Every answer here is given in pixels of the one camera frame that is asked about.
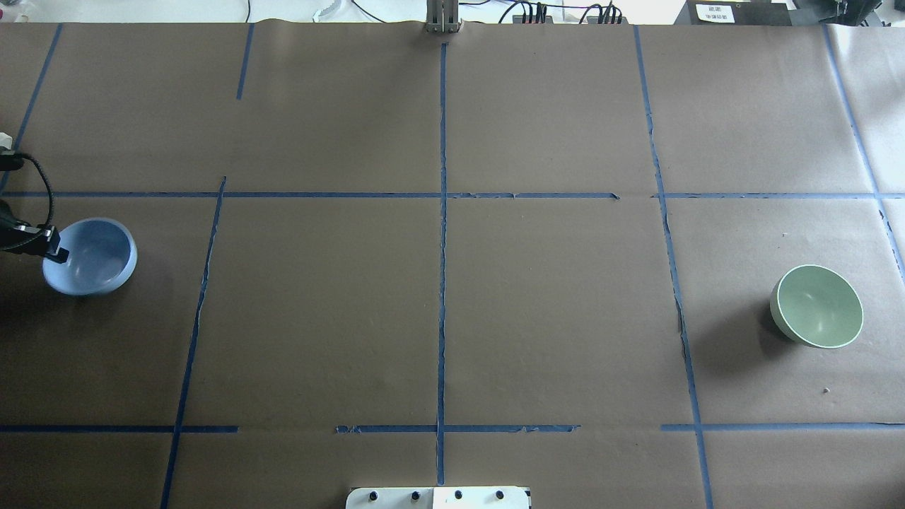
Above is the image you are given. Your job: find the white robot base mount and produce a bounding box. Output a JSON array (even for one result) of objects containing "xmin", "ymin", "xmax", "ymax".
[{"xmin": 345, "ymin": 486, "xmax": 532, "ymax": 508}]

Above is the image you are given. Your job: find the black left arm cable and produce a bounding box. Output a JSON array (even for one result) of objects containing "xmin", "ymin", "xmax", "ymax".
[{"xmin": 0, "ymin": 152, "xmax": 55, "ymax": 234}]

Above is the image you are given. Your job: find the black box with label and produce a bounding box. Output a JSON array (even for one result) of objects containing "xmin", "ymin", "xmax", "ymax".
[{"xmin": 673, "ymin": 1, "xmax": 792, "ymax": 26}]

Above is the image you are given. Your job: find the aluminium frame post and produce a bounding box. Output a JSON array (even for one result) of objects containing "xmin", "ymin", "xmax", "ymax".
[{"xmin": 426, "ymin": 0, "xmax": 462, "ymax": 33}]

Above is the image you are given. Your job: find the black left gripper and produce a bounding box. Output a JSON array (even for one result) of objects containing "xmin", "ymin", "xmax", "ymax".
[{"xmin": 1, "ymin": 201, "xmax": 70, "ymax": 264}]

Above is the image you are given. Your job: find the blue bowl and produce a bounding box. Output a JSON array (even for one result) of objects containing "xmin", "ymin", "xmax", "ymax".
[{"xmin": 42, "ymin": 217, "xmax": 139, "ymax": 297}]

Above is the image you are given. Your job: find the green bowl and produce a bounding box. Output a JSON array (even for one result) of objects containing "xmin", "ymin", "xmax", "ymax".
[{"xmin": 769, "ymin": 264, "xmax": 864, "ymax": 350}]

